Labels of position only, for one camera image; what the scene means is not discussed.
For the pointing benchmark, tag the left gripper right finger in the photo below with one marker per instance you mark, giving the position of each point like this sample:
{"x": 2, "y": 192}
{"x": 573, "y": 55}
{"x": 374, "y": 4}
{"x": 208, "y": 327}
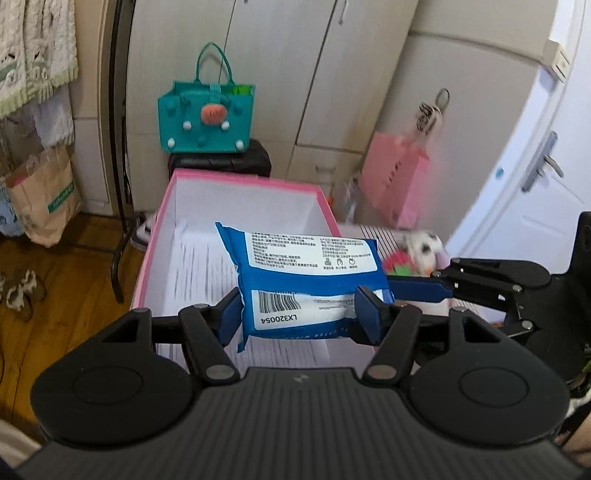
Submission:
{"x": 394, "y": 331}

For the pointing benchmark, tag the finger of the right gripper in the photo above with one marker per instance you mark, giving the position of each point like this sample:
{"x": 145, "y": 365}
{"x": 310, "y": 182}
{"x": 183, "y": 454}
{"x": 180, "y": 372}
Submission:
{"x": 419, "y": 289}

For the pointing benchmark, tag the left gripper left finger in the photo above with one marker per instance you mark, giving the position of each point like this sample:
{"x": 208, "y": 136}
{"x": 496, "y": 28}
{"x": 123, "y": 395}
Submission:
{"x": 203, "y": 331}

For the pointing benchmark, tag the red strawberry plush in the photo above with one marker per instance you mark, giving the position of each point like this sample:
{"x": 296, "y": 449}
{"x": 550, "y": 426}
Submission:
{"x": 399, "y": 263}

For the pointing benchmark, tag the white brown plush toy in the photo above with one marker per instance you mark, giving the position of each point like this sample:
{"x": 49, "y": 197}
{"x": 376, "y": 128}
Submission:
{"x": 427, "y": 252}

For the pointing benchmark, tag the blue wet wipes pack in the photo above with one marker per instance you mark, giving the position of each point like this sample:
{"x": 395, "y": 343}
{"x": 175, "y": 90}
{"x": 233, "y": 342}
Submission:
{"x": 297, "y": 286}

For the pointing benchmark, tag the striped table cloth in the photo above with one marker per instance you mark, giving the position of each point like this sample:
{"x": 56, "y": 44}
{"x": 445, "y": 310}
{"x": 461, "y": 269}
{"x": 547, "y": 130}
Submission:
{"x": 388, "y": 240}

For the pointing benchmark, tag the pink cardboard box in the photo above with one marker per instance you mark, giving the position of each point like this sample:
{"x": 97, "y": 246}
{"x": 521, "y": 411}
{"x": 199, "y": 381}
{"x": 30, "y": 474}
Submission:
{"x": 186, "y": 262}

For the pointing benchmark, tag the white door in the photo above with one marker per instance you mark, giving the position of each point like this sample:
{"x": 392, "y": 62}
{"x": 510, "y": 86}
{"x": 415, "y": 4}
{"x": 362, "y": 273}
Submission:
{"x": 530, "y": 208}

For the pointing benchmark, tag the pink paper gift bag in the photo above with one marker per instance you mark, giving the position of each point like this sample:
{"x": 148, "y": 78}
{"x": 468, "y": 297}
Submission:
{"x": 393, "y": 177}

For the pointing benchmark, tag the black clothes rack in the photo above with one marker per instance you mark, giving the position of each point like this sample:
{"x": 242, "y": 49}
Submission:
{"x": 117, "y": 132}

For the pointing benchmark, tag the black suitcase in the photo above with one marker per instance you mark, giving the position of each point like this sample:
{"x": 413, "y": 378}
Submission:
{"x": 254, "y": 161}

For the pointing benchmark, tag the brown paper bag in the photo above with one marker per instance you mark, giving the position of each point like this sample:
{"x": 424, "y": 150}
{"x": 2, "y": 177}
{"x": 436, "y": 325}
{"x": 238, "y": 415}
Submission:
{"x": 44, "y": 195}

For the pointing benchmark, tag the teal felt tote bag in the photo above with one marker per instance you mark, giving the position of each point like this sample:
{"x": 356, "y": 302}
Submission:
{"x": 198, "y": 117}

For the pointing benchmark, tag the beige wardrobe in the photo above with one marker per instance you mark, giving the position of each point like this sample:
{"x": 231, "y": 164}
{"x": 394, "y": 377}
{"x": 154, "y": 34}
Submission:
{"x": 322, "y": 70}

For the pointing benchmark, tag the cream green knit cardigan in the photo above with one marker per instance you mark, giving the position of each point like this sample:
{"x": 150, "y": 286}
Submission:
{"x": 38, "y": 51}

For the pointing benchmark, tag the metal door handle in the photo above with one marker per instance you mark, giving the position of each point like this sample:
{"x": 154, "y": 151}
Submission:
{"x": 541, "y": 159}

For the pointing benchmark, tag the wall hook with keyring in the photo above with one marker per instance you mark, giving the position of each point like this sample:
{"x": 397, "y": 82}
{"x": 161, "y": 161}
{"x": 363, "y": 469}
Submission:
{"x": 430, "y": 115}

